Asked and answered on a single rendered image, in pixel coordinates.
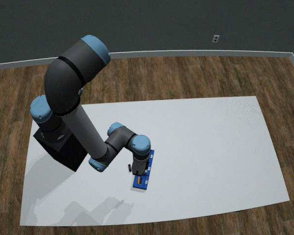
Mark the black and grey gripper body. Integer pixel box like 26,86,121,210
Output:
131,156,149,176

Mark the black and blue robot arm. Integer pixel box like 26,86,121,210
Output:
30,35,151,172

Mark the blue rack of bins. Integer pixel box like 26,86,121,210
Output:
133,150,154,190

